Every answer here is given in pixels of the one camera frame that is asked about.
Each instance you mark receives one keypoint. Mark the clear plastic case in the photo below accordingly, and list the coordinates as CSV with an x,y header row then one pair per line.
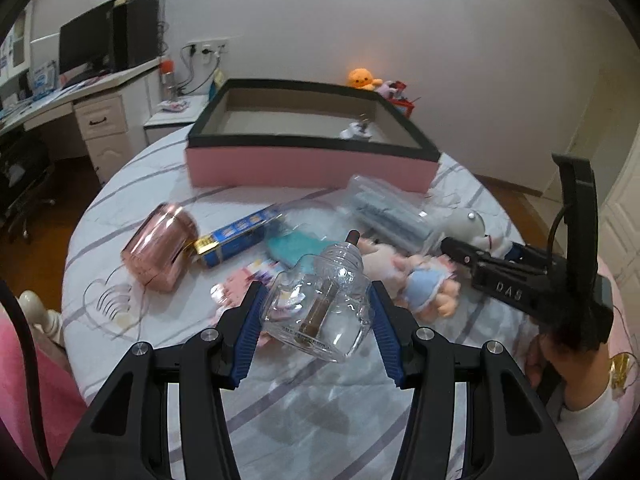
x,y
390,215

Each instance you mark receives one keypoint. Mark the pink box with black rim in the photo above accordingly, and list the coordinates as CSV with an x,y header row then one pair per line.
x,y
300,165

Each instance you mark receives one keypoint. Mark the clear glass bottle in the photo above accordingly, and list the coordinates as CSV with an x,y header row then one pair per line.
x,y
325,305

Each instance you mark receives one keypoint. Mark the black computer tower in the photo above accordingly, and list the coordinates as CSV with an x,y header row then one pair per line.
x,y
135,35

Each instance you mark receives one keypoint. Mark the pink pouch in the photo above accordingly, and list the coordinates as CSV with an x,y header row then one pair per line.
x,y
175,106

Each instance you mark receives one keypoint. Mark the white nightstand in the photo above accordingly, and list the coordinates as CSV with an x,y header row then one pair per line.
x,y
172,122

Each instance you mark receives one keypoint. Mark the white hutch cabinet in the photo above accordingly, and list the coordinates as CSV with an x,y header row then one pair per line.
x,y
19,40

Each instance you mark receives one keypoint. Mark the yellow snack bag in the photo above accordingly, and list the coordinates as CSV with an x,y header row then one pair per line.
x,y
217,82

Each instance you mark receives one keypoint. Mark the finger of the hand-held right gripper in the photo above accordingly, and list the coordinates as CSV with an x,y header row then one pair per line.
x,y
462,250

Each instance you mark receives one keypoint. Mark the gold shiny wrapper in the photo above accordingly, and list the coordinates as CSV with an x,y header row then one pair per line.
x,y
620,371

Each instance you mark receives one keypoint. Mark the white wall power outlet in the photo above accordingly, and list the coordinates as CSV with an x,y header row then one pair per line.
x,y
210,47

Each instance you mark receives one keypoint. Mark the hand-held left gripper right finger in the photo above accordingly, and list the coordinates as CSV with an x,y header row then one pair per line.
x,y
387,340

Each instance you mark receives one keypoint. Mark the black computer monitor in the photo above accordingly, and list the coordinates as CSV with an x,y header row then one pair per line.
x,y
85,40

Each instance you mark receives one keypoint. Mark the bottle with orange cap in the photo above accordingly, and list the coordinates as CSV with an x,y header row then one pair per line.
x,y
167,80

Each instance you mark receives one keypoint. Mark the white striped bed cover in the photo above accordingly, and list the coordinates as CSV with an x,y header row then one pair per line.
x,y
310,410

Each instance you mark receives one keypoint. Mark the black office chair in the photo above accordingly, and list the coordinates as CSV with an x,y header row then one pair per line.
x,y
22,175

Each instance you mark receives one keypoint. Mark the pink blanket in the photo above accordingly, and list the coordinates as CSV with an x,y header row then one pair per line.
x,y
30,400

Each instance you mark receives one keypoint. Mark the blue and white box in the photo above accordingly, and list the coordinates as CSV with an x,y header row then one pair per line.
x,y
42,79

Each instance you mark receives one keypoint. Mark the teal cloth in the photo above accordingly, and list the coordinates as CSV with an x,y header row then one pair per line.
x,y
295,247

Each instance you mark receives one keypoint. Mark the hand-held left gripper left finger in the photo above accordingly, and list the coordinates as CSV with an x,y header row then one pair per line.
x,y
247,340

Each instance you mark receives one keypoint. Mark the person's right hand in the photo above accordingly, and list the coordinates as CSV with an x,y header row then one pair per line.
x,y
537,360

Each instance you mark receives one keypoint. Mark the white desk with drawers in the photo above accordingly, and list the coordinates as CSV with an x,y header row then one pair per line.
x,y
100,120

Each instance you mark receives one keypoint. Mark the white door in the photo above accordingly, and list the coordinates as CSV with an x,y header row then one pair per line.
x,y
622,220

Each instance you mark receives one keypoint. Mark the pink patterned packets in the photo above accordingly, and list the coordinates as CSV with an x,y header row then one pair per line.
x,y
245,276

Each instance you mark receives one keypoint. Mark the orange plush toy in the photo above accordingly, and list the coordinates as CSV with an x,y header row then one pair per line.
x,y
362,79

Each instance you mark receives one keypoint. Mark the white plush toy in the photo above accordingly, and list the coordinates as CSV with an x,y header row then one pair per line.
x,y
470,222

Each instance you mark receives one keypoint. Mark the small white figurine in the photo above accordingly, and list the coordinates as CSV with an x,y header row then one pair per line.
x,y
357,131

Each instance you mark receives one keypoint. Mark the rose gold metal can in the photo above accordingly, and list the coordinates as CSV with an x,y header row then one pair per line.
x,y
160,245

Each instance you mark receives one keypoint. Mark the blue and gold carton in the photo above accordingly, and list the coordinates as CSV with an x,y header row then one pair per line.
x,y
235,237

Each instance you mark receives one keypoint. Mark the white bed frame post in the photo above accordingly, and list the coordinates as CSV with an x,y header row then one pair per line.
x,y
37,312

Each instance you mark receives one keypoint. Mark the plush doll in blue dress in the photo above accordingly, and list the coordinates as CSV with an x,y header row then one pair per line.
x,y
425,285

